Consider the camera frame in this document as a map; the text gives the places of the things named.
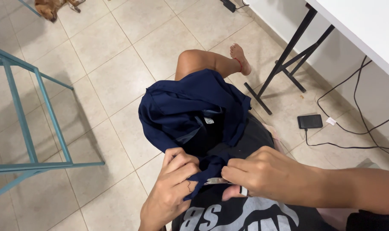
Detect person's left hand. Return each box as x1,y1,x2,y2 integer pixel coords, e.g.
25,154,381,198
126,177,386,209
139,147,202,226

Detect person's right hand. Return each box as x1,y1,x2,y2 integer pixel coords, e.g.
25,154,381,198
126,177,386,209
220,146,321,206

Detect small silver thread snips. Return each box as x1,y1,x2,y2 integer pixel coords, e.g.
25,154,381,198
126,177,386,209
203,177,249,197

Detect navy blue garment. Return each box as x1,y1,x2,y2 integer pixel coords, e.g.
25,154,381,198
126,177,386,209
138,69,252,201

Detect black printed t-shirt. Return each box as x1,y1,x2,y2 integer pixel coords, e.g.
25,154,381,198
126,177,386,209
171,112,341,231

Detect black fabric item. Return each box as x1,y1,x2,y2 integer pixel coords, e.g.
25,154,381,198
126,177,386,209
346,209,389,231

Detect white table with black legs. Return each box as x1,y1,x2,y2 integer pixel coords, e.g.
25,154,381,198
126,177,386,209
244,0,389,116

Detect person's bare leg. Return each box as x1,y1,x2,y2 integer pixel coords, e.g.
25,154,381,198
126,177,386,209
174,43,252,81

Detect black power adapter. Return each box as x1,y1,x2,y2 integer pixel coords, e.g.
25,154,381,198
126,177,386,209
223,0,237,13

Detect brown dog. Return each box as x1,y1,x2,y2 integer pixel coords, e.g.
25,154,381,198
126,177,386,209
34,0,86,23

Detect black drive cable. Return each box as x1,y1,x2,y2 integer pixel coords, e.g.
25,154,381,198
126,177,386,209
305,128,389,150

